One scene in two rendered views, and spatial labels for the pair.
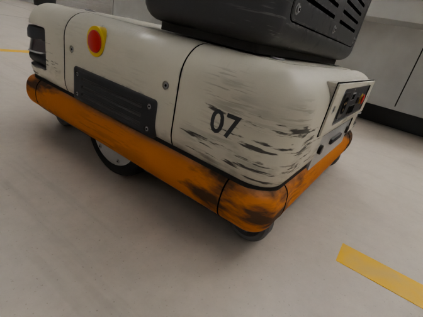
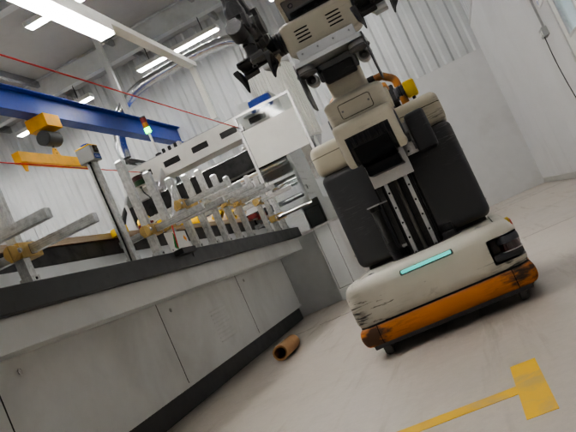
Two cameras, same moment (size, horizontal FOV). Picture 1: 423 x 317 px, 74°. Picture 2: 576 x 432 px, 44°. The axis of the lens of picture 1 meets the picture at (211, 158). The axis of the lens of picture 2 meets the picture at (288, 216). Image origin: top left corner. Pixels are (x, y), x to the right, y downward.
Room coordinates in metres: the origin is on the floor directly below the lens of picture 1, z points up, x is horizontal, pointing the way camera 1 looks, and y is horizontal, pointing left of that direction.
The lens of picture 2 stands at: (1.98, 2.54, 0.42)
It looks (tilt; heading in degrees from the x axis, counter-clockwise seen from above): 4 degrees up; 253
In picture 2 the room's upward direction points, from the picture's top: 24 degrees counter-clockwise
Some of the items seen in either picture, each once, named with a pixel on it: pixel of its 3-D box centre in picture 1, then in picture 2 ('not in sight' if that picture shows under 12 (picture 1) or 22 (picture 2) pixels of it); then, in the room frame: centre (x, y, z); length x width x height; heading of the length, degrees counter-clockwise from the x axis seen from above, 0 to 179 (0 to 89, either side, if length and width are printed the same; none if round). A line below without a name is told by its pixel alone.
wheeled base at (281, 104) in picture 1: (211, 89); (440, 275); (0.75, 0.04, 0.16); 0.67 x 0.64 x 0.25; 59
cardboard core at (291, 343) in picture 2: not in sight; (286, 347); (1.10, -1.27, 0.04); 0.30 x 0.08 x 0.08; 60
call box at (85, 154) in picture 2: not in sight; (88, 155); (1.72, -0.46, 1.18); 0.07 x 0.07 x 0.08; 60
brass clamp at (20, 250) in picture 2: not in sight; (22, 252); (2.08, 0.16, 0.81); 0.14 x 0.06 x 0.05; 60
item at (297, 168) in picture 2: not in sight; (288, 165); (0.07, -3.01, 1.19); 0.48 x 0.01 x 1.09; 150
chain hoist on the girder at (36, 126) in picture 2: not in sight; (49, 137); (1.58, -5.98, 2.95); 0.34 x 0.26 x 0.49; 60
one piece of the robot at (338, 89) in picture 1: (350, 100); not in sight; (0.60, -0.25, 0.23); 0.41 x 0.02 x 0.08; 149
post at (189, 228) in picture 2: not in sight; (186, 219); (1.35, -1.12, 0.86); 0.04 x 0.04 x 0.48; 60
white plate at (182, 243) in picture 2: not in sight; (178, 241); (1.46, -0.87, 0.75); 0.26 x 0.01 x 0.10; 60
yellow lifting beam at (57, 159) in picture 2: not in sight; (59, 160); (1.58, -5.98, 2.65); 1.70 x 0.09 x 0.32; 60
